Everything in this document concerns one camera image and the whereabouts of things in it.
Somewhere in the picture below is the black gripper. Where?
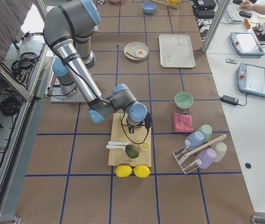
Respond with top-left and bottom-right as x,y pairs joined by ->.
127,112 -> 152,134

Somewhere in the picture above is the bread slice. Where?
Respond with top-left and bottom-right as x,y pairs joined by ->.
125,45 -> 139,58
120,113 -> 128,126

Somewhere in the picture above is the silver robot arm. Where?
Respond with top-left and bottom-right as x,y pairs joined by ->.
43,0 -> 152,133

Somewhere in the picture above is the person forearm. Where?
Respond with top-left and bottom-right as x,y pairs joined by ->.
239,0 -> 265,15

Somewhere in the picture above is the bread slice on plate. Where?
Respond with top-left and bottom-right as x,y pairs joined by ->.
125,45 -> 139,58

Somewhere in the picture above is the cream round plate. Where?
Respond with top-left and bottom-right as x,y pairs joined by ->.
123,42 -> 149,61

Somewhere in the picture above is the half lemon slice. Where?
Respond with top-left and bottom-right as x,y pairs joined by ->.
139,141 -> 150,151

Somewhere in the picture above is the green avocado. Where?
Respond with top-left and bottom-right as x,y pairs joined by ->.
125,145 -> 139,159

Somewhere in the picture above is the wooden cutting board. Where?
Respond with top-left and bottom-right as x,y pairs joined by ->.
107,112 -> 152,168

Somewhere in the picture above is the white plastic knife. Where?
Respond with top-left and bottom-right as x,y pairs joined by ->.
106,144 -> 126,150

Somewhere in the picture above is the left yellow lemon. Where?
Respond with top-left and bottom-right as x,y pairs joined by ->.
115,164 -> 133,177

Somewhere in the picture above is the yellow lemon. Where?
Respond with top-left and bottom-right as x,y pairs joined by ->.
115,164 -> 133,177
133,165 -> 150,178

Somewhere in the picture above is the right yellow lemon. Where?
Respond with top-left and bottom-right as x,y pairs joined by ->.
133,165 -> 150,178

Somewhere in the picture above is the pink cloth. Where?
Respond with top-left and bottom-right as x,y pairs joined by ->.
173,112 -> 193,133

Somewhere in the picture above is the white mug rack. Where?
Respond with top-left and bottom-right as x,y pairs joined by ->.
173,146 -> 211,174

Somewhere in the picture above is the green bowl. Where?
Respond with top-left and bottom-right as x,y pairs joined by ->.
174,92 -> 193,109

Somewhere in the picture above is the wooden rolling pin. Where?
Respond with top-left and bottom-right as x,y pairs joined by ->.
184,134 -> 227,158

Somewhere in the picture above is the blue mug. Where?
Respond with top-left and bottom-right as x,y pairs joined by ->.
184,131 -> 204,150

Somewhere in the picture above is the green mug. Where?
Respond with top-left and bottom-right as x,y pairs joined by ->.
198,124 -> 212,142

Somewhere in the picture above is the fried egg toy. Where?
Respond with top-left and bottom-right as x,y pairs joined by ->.
135,49 -> 147,58

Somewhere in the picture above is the purple mug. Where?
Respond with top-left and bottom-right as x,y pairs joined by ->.
195,148 -> 217,169

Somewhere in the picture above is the cream bear tray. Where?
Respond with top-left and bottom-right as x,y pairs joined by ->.
158,34 -> 195,68

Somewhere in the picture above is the white mug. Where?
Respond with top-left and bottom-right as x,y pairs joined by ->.
211,142 -> 227,162

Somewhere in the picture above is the black power adapter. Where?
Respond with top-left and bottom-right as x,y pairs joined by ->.
220,95 -> 239,106

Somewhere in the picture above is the blue bowl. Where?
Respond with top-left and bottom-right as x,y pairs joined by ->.
142,1 -> 157,14

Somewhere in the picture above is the pink bowl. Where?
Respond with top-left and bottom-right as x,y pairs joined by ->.
110,0 -> 121,3

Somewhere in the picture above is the wooden dish rack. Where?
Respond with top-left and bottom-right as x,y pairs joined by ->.
151,0 -> 181,9

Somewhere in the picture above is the near teach pendant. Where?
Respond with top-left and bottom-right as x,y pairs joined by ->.
236,63 -> 265,98

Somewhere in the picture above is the teach pendant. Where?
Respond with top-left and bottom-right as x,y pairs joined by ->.
229,32 -> 265,57
236,63 -> 265,98

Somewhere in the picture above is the yellow cup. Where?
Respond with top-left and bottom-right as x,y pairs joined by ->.
167,0 -> 176,5

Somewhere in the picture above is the far teach pendant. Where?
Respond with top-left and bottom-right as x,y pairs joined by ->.
229,32 -> 265,57

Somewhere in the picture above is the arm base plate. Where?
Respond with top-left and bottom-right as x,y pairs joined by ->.
50,78 -> 86,103
94,25 -> 99,32

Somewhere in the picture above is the aluminium frame post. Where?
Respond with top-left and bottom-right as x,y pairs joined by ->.
201,0 -> 230,53

